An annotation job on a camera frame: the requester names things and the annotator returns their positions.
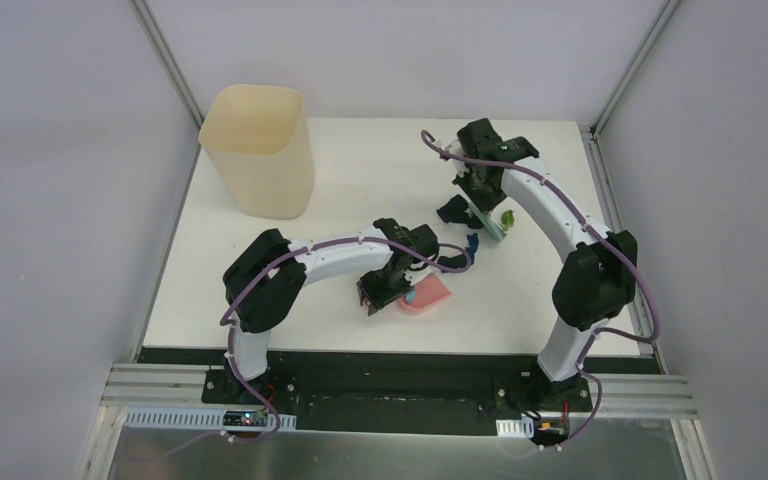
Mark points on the pink plastic dustpan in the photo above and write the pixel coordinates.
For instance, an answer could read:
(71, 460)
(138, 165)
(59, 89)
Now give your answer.
(430, 292)

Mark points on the green hand brush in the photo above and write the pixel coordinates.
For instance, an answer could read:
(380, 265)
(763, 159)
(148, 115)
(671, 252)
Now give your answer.
(493, 227)

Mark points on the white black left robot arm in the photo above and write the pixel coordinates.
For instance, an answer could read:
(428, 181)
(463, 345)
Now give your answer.
(264, 282)

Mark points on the left white cable duct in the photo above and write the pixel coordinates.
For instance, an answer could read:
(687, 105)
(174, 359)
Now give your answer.
(245, 420)

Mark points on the green paper scrap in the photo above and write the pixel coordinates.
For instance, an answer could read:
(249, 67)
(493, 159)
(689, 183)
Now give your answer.
(507, 221)

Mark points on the white cable duct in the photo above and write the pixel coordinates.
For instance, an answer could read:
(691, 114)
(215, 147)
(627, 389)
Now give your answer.
(515, 428)
(245, 420)

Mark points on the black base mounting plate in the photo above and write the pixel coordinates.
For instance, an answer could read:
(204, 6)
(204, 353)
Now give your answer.
(434, 394)

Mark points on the beige plastic waste bin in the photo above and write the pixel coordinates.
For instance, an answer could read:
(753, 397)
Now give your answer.
(257, 138)

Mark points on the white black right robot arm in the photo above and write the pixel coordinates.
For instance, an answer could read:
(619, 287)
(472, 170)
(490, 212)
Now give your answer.
(593, 286)

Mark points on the black paper scrap large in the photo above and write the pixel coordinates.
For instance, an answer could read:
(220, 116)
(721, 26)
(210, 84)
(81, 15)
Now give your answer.
(455, 211)

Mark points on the right white cable duct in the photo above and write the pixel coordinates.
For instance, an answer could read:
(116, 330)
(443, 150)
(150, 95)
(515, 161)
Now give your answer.
(515, 428)

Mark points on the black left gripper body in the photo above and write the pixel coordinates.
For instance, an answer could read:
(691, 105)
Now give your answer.
(382, 294)

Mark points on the dark blue paper scrap long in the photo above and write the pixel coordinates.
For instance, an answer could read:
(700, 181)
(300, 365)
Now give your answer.
(473, 245)

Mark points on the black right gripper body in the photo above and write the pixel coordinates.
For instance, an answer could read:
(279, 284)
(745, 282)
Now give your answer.
(484, 195)

